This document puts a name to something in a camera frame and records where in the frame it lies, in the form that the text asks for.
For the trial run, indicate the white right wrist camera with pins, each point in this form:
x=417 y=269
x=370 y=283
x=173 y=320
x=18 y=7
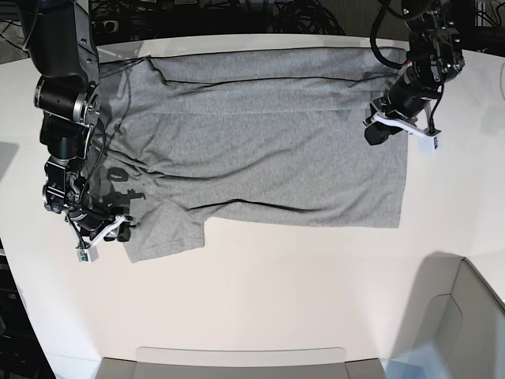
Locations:
x=87 y=248

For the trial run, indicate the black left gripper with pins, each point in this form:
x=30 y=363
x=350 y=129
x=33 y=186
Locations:
x=408 y=98

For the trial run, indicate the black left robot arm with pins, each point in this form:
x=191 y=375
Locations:
x=433 y=59

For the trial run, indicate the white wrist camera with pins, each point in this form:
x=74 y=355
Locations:
x=87 y=248
x=379 y=127

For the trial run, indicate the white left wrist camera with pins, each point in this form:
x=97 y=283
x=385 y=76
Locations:
x=379 y=127

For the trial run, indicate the grey side bin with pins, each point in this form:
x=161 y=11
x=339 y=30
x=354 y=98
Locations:
x=462 y=334

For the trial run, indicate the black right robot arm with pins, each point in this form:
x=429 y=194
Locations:
x=58 y=39

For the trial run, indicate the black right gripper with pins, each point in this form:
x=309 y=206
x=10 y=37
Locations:
x=90 y=221

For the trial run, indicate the grey chair backrest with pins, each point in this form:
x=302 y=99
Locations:
x=155 y=362

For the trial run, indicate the grey T-shirt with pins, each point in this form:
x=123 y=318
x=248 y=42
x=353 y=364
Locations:
x=258 y=136

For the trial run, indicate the tangled black cables background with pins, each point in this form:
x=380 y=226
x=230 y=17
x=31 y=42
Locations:
x=304 y=17

